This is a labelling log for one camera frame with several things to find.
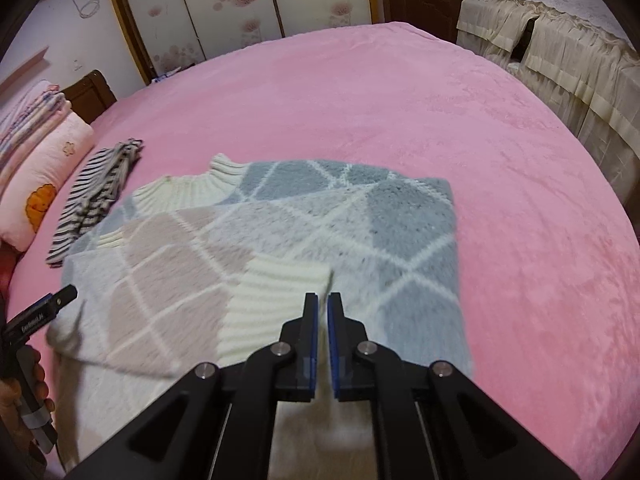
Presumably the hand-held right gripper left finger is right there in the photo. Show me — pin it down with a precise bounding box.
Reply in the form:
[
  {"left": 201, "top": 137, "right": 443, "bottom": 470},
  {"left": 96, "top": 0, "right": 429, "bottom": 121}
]
[{"left": 65, "top": 292, "right": 319, "bottom": 480}]

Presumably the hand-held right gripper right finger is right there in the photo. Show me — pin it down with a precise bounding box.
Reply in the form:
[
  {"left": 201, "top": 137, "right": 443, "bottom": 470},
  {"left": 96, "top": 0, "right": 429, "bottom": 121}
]
[{"left": 327, "top": 292, "right": 581, "bottom": 480}]

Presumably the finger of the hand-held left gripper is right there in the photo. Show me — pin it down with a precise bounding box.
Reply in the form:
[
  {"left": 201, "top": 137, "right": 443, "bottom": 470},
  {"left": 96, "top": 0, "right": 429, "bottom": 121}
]
[{"left": 47, "top": 285, "right": 78, "bottom": 311}]

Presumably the diamond pattern knit sweater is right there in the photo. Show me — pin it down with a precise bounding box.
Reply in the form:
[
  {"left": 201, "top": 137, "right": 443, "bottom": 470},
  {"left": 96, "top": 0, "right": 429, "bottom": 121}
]
[{"left": 45, "top": 152, "right": 476, "bottom": 480}]

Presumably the person's left hand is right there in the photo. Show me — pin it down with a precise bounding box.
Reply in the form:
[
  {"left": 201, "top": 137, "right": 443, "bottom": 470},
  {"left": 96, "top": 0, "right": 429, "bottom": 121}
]
[{"left": 0, "top": 349, "right": 57, "bottom": 446}]

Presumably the black white striped garment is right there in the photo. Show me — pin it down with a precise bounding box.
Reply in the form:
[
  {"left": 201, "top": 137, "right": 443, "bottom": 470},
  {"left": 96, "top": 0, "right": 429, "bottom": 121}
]
[{"left": 46, "top": 138, "right": 144, "bottom": 268}]

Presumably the folded striped blanket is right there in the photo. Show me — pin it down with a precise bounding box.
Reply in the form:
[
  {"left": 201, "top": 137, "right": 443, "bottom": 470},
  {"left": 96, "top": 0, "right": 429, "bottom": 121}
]
[{"left": 0, "top": 80, "right": 61, "bottom": 128}]

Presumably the dark wooden headboard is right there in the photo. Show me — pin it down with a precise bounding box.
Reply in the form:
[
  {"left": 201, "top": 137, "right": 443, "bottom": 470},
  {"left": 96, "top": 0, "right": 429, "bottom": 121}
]
[{"left": 60, "top": 70, "right": 118, "bottom": 125}]

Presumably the nightstand clutter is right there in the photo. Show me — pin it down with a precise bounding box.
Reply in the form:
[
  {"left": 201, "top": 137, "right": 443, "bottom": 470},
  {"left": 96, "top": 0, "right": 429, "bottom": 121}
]
[{"left": 150, "top": 64, "right": 197, "bottom": 83}]

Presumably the pink bed blanket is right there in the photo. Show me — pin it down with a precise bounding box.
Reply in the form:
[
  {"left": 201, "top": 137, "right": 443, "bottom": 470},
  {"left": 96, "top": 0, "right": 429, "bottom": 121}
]
[{"left": 5, "top": 21, "right": 626, "bottom": 480}]

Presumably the floral sliding door wardrobe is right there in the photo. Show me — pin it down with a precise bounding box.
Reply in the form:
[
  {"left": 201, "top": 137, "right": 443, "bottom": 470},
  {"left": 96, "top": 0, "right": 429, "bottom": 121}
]
[{"left": 102, "top": 0, "right": 386, "bottom": 86}]

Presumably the cream lace covered furniture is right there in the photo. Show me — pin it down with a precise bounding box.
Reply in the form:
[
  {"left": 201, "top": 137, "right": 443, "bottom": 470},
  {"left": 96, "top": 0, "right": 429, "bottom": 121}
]
[{"left": 456, "top": 0, "right": 640, "bottom": 201}]

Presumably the pink wall shelf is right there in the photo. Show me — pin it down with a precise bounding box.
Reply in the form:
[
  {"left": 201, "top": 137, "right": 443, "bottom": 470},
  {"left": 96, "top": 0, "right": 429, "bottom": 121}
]
[{"left": 0, "top": 47, "right": 50, "bottom": 93}]

